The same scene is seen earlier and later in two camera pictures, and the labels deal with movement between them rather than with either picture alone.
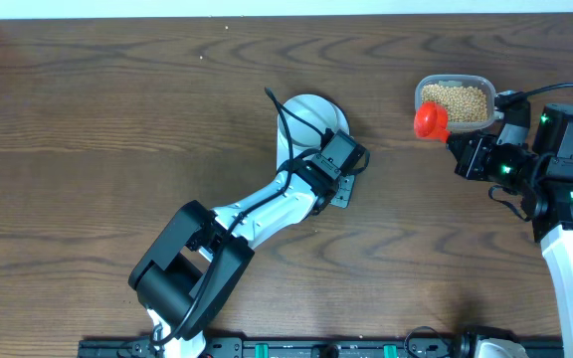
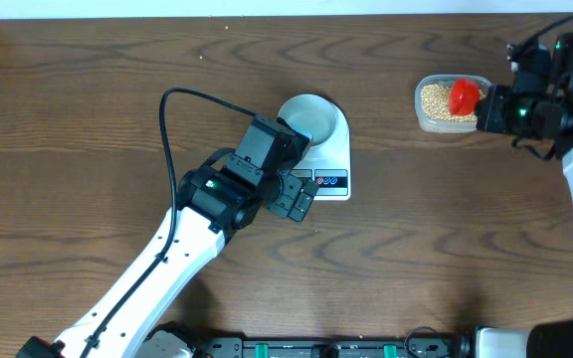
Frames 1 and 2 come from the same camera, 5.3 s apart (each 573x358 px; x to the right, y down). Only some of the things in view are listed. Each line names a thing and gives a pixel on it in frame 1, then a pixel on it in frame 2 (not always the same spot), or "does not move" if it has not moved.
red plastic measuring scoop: x=431 y=119 to x=464 y=97
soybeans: x=464 y=103 does not move
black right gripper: x=469 y=164 to x=489 y=109
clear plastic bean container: x=470 y=99 does not move
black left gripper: x=342 y=198 to x=290 y=188
